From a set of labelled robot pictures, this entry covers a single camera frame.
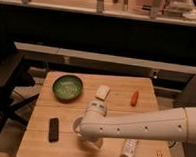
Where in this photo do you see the white sponge block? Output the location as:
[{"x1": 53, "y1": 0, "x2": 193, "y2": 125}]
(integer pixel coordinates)
[{"x1": 95, "y1": 85, "x2": 110, "y2": 100}]

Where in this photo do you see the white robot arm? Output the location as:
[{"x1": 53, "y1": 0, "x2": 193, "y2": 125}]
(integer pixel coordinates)
[{"x1": 79, "y1": 100, "x2": 196, "y2": 144}]

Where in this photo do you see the black office chair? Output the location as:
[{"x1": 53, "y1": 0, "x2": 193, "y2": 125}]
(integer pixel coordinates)
[{"x1": 0, "y1": 3, "x2": 38, "y2": 133}]

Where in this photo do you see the orange carrot toy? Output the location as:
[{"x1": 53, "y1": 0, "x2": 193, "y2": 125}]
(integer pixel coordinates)
[{"x1": 131, "y1": 91, "x2": 139, "y2": 106}]

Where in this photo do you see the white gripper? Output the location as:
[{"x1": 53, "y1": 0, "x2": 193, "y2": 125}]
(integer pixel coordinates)
[{"x1": 78, "y1": 135, "x2": 104, "y2": 149}]

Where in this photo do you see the green bowl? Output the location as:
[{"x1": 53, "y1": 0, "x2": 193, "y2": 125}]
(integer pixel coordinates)
[{"x1": 53, "y1": 74, "x2": 83, "y2": 101}]

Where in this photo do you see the white tube bottle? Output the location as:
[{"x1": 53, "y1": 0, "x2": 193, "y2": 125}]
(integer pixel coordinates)
[{"x1": 121, "y1": 139, "x2": 138, "y2": 157}]

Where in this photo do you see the black remote control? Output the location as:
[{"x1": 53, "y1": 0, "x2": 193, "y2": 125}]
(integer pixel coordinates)
[{"x1": 49, "y1": 117, "x2": 59, "y2": 142}]

